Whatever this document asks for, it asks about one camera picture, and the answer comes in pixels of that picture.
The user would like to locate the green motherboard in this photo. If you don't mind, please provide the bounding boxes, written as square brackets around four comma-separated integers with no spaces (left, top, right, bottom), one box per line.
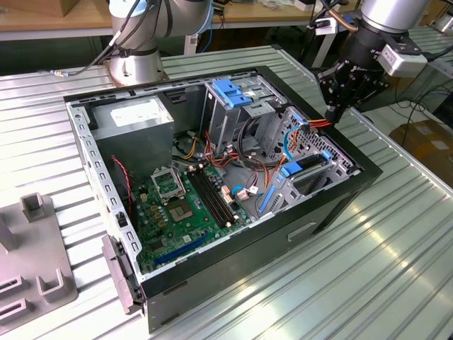
[131,163,254,276]

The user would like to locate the metal socket cover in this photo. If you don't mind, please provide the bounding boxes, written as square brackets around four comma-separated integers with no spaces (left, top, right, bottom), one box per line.
[149,165,187,205]

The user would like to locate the thin blue wire white plug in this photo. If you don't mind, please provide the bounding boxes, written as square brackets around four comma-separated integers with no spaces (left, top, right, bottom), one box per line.
[231,184,265,203]

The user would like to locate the blue data wire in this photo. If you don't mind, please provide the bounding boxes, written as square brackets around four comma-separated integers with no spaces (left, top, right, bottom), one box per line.
[282,113,308,164]

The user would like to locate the grey power supply unit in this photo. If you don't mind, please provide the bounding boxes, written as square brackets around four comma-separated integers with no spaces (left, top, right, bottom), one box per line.
[88,96,176,182]

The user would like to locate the blue plastic drive latch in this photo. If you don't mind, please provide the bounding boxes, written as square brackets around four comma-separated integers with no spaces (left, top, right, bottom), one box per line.
[213,79,253,109]

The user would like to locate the small white wrist camera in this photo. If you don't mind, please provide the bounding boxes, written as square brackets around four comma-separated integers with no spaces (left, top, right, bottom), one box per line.
[313,17,337,36]

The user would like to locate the black RAM slot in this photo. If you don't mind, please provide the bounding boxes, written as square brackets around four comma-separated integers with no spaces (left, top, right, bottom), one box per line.
[186,169,229,230]
[196,166,239,224]

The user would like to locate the CPU socket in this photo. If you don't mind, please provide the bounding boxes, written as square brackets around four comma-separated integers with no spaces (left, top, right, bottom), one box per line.
[166,198,196,225]

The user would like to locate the red black fan wire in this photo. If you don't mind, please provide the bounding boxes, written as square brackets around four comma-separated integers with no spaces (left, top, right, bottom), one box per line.
[110,155,134,215]

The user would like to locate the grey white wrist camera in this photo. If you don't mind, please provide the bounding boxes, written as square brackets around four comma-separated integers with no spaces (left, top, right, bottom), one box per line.
[376,41,429,77]

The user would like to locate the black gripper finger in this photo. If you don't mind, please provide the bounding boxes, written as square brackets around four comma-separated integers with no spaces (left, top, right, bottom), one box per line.
[317,69,346,123]
[341,79,389,123]

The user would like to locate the thick black cable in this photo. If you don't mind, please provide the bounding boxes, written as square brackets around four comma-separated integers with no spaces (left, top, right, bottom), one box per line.
[237,117,270,169]

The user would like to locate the wooden workbench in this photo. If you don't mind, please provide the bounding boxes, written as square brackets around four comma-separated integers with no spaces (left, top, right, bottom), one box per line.
[0,0,358,40]

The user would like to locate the hard disk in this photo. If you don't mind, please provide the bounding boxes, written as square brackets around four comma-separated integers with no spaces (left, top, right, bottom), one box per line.
[257,149,336,214]

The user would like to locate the grey optical drive cage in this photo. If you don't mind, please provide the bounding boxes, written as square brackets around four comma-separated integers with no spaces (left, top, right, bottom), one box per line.
[203,76,288,159]

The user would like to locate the red orange wire bundle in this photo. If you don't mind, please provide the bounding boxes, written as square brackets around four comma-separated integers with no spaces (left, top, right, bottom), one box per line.
[203,130,270,178]

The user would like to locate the grey metal disk bay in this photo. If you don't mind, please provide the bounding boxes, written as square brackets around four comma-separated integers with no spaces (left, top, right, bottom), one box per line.
[253,105,362,220]

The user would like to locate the plain cardboard box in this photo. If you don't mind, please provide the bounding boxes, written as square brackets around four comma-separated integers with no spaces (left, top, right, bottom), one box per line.
[58,0,109,18]

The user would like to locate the red orange yellow power wire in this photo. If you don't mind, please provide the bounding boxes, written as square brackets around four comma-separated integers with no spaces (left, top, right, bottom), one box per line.
[263,118,333,194]

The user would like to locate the grey case front bezel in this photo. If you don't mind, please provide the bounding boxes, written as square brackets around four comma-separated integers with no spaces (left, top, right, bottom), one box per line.
[101,234,147,316]

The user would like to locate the metal slat side table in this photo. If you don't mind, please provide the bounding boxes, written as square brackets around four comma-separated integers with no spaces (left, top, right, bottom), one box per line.
[406,26,453,104]

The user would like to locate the blue expansion slot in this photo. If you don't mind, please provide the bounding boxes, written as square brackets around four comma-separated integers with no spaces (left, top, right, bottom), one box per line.
[152,232,210,269]

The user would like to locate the grey parts rack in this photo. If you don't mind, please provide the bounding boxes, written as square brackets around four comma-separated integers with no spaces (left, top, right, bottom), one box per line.
[0,193,79,326]

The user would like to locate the yellow black wires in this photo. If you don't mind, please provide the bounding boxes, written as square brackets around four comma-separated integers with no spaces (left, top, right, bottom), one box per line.
[172,135,203,161]

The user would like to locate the brown cardboard box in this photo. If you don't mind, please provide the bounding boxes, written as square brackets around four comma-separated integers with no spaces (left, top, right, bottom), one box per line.
[388,119,453,178]

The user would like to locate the black open PC case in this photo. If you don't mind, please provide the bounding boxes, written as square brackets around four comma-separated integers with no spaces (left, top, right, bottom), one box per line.
[62,65,384,334]

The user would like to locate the black cable silver plug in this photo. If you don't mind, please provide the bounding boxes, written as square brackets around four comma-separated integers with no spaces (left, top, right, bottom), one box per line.
[42,0,156,78]

